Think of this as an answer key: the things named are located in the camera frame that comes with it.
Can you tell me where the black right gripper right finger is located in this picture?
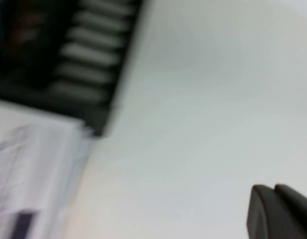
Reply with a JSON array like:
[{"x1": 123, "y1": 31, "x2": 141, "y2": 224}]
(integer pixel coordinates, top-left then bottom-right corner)
[{"x1": 274, "y1": 183, "x2": 307, "y2": 239}]

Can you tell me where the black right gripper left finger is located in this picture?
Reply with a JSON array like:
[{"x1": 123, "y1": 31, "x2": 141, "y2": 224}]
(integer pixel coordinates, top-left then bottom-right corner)
[{"x1": 247, "y1": 184, "x2": 306, "y2": 239}]

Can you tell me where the black perforated book stand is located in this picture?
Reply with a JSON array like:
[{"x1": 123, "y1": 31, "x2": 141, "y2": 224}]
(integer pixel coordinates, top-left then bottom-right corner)
[{"x1": 0, "y1": 0, "x2": 144, "y2": 137}]

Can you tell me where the magazine with blue-suited man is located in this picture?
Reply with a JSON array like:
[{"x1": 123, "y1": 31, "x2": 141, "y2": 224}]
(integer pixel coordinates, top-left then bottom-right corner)
[{"x1": 0, "y1": 99, "x2": 93, "y2": 239}]

